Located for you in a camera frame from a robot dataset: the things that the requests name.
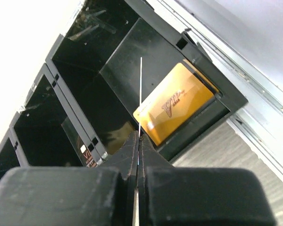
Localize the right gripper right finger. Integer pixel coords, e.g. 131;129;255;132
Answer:
138;135;277;226

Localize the gold card in bin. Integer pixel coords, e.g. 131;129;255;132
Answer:
133;62;218;146

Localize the dark VIP card in bin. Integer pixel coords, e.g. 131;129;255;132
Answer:
80;145;98;168

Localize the gold credit card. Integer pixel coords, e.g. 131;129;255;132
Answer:
134;57;142;226

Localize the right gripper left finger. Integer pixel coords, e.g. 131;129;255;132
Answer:
0;131;139;226

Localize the black three-compartment bin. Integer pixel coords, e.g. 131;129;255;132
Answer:
0;0;247;180

